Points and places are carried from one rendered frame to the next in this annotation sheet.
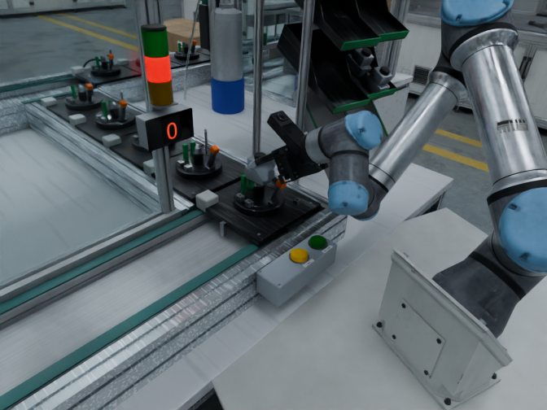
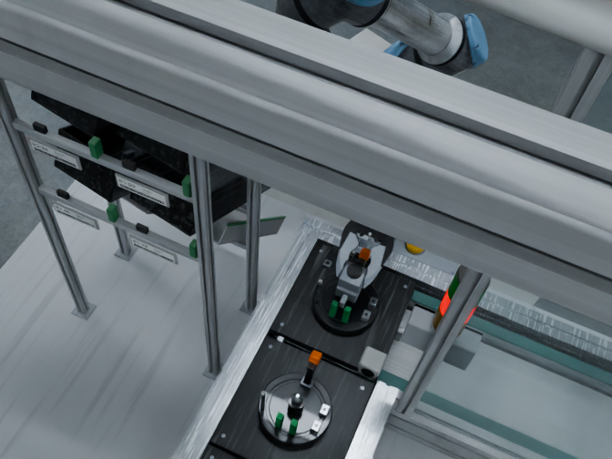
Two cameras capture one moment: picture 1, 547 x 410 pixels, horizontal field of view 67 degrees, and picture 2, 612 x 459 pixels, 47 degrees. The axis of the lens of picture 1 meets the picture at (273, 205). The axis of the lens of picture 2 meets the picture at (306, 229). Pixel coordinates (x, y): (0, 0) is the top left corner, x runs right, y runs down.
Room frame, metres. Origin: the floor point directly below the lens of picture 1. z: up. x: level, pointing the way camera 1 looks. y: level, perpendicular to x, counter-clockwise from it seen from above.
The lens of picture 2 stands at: (1.31, 0.65, 2.26)
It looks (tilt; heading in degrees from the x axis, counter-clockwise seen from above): 55 degrees down; 246
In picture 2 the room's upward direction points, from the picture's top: 8 degrees clockwise
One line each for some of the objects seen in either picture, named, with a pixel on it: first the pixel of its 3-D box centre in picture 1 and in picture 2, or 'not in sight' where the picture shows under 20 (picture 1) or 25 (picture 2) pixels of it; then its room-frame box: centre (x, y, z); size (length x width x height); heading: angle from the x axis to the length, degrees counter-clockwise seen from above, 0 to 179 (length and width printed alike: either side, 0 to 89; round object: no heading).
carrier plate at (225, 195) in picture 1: (258, 205); (344, 307); (0.93, 0.04, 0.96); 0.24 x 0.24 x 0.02; 48
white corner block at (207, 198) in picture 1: (207, 201); (372, 362); (0.92, 0.18, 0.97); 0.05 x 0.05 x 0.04; 48
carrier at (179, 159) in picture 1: (198, 156); (296, 403); (1.10, 0.23, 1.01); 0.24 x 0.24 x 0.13; 48
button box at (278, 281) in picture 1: (298, 266); (413, 253); (0.72, -0.06, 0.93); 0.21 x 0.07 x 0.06; 138
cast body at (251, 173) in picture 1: (257, 165); (351, 282); (0.94, 0.05, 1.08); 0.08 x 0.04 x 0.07; 49
